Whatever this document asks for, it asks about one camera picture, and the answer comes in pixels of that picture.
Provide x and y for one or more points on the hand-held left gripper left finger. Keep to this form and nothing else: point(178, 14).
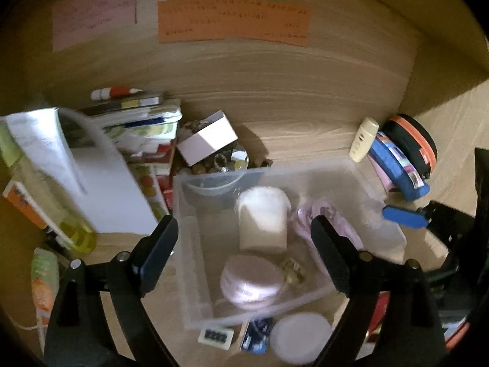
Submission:
point(154, 250)

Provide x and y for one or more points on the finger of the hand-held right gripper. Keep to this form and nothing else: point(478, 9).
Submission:
point(405, 216)

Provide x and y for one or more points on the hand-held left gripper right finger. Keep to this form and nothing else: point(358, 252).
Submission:
point(329, 250)

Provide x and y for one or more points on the clear plastic storage bin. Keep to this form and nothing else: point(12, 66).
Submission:
point(206, 237)

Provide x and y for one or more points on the wooden desktop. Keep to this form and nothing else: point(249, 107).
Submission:
point(305, 137)

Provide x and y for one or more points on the pink plastic item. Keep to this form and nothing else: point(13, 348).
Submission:
point(303, 218)

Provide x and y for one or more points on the small gold trinket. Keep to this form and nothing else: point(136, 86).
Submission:
point(293, 271)

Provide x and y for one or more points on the blue pencil case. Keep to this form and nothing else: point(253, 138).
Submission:
point(397, 168)

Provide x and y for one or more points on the fruit printed book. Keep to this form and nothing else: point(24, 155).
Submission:
point(151, 183)

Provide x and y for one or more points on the white paper sheet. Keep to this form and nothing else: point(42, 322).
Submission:
point(114, 195)
point(42, 141)

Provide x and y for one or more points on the white plastic cup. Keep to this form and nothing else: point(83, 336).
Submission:
point(263, 220)

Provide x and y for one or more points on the black and orange round case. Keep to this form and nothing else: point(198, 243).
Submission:
point(414, 141)

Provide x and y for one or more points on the yellow-green clear bottle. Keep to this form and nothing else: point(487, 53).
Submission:
point(78, 235)

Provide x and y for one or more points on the red item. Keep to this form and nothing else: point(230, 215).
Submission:
point(377, 315)

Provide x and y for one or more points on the round pink tin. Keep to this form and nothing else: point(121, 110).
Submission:
point(250, 281)

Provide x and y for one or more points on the clear round container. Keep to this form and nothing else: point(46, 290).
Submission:
point(214, 189)

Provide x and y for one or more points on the cream plastic tube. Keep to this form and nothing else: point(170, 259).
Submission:
point(363, 139)

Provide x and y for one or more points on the white round lid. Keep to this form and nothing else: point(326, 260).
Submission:
point(300, 338)

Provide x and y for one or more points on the small white digit counter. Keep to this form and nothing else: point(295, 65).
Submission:
point(216, 337)

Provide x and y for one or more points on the small blue box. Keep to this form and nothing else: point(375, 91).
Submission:
point(256, 335)

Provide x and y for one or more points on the green and orange packet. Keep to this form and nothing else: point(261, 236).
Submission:
point(45, 283)

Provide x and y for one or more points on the small white cardboard box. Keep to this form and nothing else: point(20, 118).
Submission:
point(208, 143)

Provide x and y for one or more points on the stack of books and packets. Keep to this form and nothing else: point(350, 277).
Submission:
point(152, 130)

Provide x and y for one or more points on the clear glass ball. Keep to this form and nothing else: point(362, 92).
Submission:
point(233, 158)

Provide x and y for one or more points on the pile of brown beads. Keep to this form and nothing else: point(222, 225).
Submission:
point(191, 125)

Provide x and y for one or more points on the orange and white box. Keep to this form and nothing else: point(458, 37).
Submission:
point(26, 206)

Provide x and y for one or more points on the dark notebook with yellow strip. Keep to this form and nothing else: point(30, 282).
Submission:
point(126, 105)

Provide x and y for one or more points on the white and red glue pen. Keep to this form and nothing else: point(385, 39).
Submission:
point(116, 92)

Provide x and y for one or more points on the orange paper note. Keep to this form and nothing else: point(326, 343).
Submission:
point(233, 23)

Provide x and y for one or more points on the pink paper note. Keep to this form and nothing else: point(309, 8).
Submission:
point(91, 15)

